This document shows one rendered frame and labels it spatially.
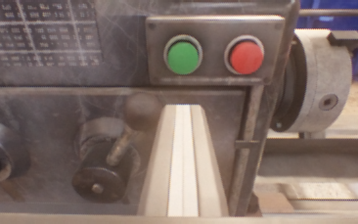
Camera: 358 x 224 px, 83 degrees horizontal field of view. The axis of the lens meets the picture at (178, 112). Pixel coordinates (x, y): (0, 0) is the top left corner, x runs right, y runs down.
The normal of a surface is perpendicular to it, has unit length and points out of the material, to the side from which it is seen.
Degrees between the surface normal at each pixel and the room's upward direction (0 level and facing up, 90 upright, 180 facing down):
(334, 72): 60
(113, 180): 90
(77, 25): 90
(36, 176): 90
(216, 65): 90
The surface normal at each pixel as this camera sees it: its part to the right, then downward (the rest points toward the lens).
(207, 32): -0.02, 0.51
